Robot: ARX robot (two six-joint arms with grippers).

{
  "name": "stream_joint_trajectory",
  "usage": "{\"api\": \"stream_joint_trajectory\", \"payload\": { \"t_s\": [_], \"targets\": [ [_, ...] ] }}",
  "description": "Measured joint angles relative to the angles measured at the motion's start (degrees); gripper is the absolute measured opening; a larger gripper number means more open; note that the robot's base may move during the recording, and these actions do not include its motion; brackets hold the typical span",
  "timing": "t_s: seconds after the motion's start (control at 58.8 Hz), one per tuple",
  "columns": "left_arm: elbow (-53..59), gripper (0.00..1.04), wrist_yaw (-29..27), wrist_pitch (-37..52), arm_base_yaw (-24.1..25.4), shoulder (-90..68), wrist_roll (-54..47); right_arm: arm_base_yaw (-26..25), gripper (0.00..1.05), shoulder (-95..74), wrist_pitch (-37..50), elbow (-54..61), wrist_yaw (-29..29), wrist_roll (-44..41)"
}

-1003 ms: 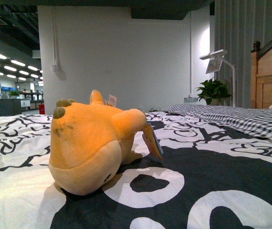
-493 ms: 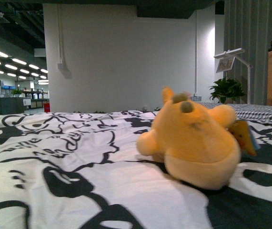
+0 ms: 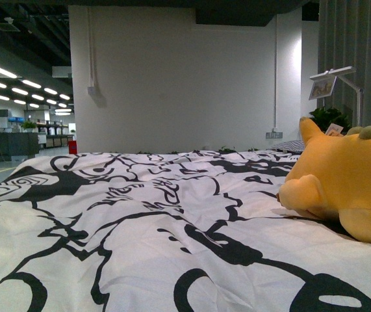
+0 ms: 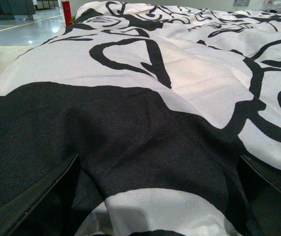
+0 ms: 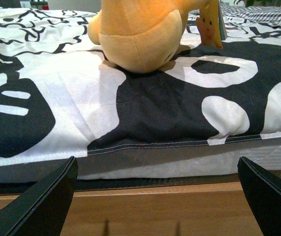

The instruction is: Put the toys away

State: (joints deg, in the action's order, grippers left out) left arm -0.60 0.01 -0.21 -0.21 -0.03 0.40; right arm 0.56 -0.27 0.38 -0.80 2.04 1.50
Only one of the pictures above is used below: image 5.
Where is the orange plush toy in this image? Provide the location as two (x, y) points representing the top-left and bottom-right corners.
(88, 0), (208, 73)

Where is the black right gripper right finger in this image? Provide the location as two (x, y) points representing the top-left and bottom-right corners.
(238, 156), (281, 236)

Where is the yellow toy hang tag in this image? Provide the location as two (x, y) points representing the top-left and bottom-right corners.
(196, 0), (225, 49)

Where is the grey striped pillow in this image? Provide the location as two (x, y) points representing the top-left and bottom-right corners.
(221, 5), (281, 26)

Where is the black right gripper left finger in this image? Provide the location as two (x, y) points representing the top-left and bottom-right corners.
(0, 156), (78, 236)

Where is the white mattress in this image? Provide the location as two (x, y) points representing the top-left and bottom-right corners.
(78, 138), (281, 180)

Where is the black and white duvet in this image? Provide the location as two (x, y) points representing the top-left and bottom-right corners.
(0, 8), (281, 166)

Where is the wooden bed frame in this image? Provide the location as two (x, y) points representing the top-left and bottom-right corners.
(0, 175), (281, 236)

